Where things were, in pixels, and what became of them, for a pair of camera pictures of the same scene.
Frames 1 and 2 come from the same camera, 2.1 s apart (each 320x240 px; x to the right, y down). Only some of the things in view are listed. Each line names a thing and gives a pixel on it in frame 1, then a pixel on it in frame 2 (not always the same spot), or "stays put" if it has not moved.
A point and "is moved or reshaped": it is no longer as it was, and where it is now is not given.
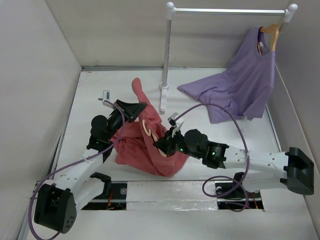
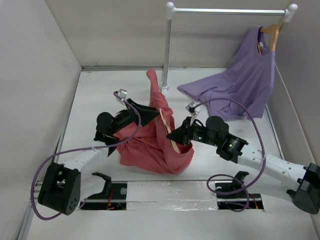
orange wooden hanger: [274, 30] stays put
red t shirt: [135, 143] is moved or reshaped
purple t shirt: [243, 88] stays put
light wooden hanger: [149, 133] -> [169, 131]
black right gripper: [166, 145] -> [182, 135]
